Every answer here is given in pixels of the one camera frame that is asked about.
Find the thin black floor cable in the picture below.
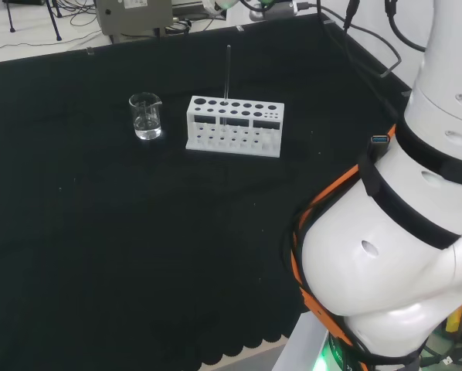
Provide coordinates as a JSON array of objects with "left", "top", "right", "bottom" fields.
[{"left": 0, "top": 29, "right": 100, "bottom": 53}]

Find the yellow stop button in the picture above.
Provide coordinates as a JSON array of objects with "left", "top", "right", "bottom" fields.
[{"left": 445, "top": 291, "right": 462, "bottom": 343}]

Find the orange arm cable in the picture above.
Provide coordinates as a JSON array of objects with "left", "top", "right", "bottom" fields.
[{"left": 288, "top": 123, "right": 400, "bottom": 371}]

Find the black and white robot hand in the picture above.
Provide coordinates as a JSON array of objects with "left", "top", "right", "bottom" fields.
[{"left": 203, "top": 0, "right": 239, "bottom": 17}]

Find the grey metal control cabinet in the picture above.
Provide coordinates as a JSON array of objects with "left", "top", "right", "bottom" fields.
[{"left": 94, "top": 0, "right": 174, "bottom": 38}]

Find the white test tube rack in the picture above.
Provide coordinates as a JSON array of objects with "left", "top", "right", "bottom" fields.
[{"left": 185, "top": 95, "right": 285, "bottom": 159}]

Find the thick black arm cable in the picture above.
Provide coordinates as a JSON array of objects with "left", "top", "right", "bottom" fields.
[{"left": 383, "top": 0, "right": 427, "bottom": 53}]

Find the tangled black cable bundle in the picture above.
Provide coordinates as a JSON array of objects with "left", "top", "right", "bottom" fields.
[{"left": 59, "top": 0, "right": 97, "bottom": 26}]

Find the coiled black cable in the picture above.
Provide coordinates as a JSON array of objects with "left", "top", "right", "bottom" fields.
[{"left": 164, "top": 19, "right": 193, "bottom": 36}]

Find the clear glass beaker with water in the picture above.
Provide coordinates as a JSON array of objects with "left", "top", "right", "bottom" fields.
[{"left": 128, "top": 91, "right": 163, "bottom": 141}]

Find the black bench cloth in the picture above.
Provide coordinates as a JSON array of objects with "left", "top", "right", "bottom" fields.
[{"left": 0, "top": 13, "right": 413, "bottom": 371}]

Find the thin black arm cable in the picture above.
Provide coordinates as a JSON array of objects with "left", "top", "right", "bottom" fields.
[{"left": 314, "top": 0, "right": 408, "bottom": 124}]

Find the black cable with plug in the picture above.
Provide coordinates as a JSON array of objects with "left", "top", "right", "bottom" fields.
[{"left": 342, "top": 0, "right": 404, "bottom": 78}]

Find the black tripod leg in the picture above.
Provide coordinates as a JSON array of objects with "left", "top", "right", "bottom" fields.
[
  {"left": 5, "top": 0, "right": 16, "bottom": 34},
  {"left": 47, "top": 0, "right": 62, "bottom": 42}
]

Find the clear glass rod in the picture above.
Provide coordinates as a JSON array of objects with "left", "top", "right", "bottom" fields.
[{"left": 223, "top": 45, "right": 233, "bottom": 128}]

